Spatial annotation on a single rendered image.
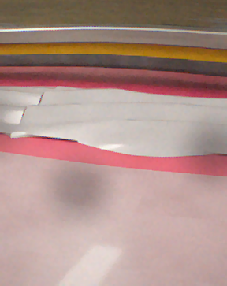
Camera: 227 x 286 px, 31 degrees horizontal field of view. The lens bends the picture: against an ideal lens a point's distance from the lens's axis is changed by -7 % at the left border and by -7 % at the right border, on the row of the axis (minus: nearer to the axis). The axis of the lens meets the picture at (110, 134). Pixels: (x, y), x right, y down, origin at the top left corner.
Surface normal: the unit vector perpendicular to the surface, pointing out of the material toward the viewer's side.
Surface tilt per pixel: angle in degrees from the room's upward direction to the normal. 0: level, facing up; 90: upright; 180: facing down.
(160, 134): 29
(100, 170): 15
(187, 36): 75
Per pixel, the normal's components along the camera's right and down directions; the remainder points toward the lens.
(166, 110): -0.12, -0.55
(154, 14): -0.30, 0.42
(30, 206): -0.05, -0.90
